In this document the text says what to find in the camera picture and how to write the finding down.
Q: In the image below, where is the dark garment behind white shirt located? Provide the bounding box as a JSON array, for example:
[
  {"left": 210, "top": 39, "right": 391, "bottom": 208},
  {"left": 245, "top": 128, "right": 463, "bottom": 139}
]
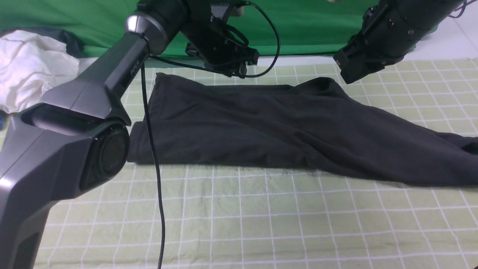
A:
[{"left": 10, "top": 27, "right": 84, "bottom": 58}]

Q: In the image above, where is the green checkered table mat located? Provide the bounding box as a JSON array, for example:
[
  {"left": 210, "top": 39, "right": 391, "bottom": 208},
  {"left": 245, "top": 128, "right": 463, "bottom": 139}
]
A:
[{"left": 35, "top": 59, "right": 478, "bottom": 269}]

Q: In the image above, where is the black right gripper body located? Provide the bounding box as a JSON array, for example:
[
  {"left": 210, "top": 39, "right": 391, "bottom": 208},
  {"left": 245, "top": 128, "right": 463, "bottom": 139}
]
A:
[{"left": 333, "top": 4, "right": 405, "bottom": 84}]

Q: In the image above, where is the dark gray long-sleeve shirt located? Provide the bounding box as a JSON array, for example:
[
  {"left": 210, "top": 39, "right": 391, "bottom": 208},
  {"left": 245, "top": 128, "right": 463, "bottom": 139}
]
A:
[{"left": 149, "top": 73, "right": 478, "bottom": 187}]

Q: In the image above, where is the crumpled white shirt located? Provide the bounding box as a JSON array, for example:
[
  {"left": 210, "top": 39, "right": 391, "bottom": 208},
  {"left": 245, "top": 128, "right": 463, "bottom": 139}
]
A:
[{"left": 0, "top": 30, "right": 79, "bottom": 114}]

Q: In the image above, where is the green backdrop cloth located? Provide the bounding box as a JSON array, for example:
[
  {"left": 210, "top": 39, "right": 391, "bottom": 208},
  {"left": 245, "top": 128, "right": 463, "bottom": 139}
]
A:
[{"left": 1, "top": 0, "right": 378, "bottom": 58}]

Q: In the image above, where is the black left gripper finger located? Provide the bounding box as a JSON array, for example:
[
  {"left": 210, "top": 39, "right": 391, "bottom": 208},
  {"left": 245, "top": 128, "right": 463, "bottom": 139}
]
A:
[{"left": 235, "top": 64, "right": 247, "bottom": 79}]

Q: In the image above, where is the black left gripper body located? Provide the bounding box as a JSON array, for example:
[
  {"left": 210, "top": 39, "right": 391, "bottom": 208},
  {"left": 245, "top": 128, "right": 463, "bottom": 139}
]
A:
[{"left": 181, "top": 0, "right": 259, "bottom": 73}]

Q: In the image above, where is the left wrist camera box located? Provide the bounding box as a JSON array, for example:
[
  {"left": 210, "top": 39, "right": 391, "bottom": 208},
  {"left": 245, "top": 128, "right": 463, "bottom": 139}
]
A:
[{"left": 210, "top": 0, "right": 244, "bottom": 18}]

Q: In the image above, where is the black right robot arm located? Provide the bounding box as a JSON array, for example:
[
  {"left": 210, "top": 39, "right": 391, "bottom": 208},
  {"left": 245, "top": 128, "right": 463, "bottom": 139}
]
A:
[{"left": 333, "top": 0, "right": 464, "bottom": 84}]

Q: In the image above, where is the gray left robot arm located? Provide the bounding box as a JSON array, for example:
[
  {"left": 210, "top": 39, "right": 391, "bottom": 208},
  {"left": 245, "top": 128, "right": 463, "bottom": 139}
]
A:
[{"left": 0, "top": 0, "right": 258, "bottom": 269}]

